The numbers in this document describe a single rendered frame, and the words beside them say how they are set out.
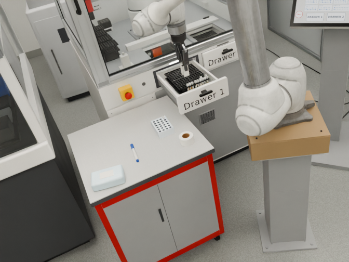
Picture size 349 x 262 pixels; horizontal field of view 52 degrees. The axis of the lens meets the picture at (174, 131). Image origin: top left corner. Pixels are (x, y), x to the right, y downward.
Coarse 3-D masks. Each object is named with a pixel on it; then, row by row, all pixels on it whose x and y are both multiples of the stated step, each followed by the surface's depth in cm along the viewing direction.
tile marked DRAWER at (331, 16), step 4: (328, 12) 202; (332, 12) 201; (336, 12) 200; (340, 12) 199; (344, 12) 198; (328, 16) 202; (332, 16) 201; (336, 16) 200; (340, 16) 199; (344, 16) 198; (328, 20) 202; (332, 20) 201; (336, 20) 200; (340, 20) 199; (344, 20) 198
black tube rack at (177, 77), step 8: (192, 64) 209; (168, 72) 206; (176, 72) 205; (192, 72) 201; (200, 72) 200; (168, 80) 205; (176, 80) 198; (184, 80) 196; (192, 80) 196; (176, 88) 197
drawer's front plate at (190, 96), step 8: (216, 80) 185; (224, 80) 186; (200, 88) 182; (208, 88) 184; (216, 88) 186; (224, 88) 188; (176, 96) 180; (184, 96) 180; (192, 96) 182; (216, 96) 189; (224, 96) 191; (200, 104) 187; (184, 112) 186
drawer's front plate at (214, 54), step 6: (234, 42) 215; (216, 48) 213; (222, 48) 214; (228, 48) 215; (234, 48) 217; (204, 54) 211; (210, 54) 212; (216, 54) 214; (228, 54) 218; (234, 54) 219; (204, 60) 213; (216, 60) 216; (222, 60) 218; (228, 60) 220; (204, 66) 216; (210, 66) 217; (216, 66) 218
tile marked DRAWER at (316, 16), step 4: (316, 12) 204; (320, 12) 203; (324, 12) 203; (308, 16) 206; (312, 16) 205; (316, 16) 204; (320, 16) 203; (308, 20) 206; (312, 20) 205; (316, 20) 204; (320, 20) 203
